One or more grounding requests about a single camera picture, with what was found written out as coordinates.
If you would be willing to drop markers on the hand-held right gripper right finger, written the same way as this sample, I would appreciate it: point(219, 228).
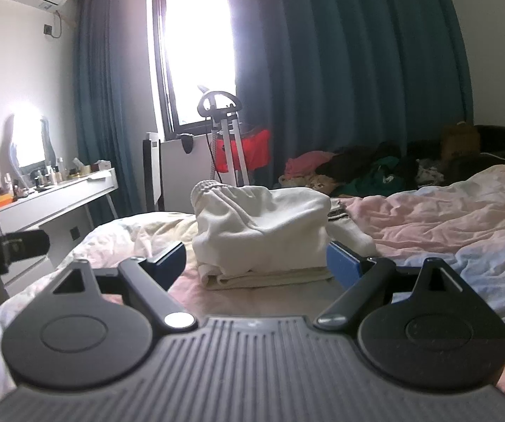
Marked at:
point(342, 266)

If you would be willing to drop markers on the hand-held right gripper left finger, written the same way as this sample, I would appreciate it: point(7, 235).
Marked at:
point(171, 260)

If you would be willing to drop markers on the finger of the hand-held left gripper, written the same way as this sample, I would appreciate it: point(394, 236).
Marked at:
point(30, 244)

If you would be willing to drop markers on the white jacket with striped trim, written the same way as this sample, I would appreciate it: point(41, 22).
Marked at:
point(261, 224)

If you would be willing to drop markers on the dark clothes pile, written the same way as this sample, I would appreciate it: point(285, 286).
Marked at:
point(362, 160)

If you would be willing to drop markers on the pink clothes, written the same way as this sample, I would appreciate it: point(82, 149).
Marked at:
point(307, 162)

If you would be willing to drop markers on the white dressing table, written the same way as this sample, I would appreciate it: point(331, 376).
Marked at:
point(50, 204)

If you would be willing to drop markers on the group of cosmetic bottles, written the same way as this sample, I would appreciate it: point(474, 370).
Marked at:
point(48, 176)

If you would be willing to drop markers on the cream folded garment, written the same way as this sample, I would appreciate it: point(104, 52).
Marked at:
point(270, 278)

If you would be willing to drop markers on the white flat panel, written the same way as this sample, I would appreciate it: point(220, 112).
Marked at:
point(182, 180)

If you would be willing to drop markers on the tan plush cloth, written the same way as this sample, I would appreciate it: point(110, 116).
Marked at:
point(311, 183)

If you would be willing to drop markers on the white tower heater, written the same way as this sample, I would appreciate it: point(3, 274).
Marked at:
point(150, 171)

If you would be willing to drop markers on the green garment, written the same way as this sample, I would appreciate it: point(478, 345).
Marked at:
point(375, 180)

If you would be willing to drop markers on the lit vanity mirror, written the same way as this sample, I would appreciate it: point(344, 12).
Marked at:
point(29, 140)

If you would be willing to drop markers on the tissue box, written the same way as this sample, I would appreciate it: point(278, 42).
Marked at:
point(101, 165)

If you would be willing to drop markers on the pastel patchwork bed blanket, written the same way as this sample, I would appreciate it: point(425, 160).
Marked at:
point(446, 220)

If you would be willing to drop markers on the black steamer head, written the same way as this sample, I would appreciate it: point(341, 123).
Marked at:
point(187, 143)

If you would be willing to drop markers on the garment steamer stand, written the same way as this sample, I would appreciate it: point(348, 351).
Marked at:
point(230, 140)

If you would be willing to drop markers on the red cloth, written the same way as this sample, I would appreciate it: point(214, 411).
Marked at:
point(252, 149)

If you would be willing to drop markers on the narrow blue curtain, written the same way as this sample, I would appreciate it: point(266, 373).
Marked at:
point(102, 105)

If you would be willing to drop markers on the brown bag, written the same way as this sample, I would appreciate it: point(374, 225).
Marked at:
point(460, 140)

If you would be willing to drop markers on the dark framed window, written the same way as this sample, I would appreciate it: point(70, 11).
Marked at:
point(195, 52)

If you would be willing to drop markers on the dark wall socket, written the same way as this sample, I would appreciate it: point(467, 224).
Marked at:
point(48, 29)

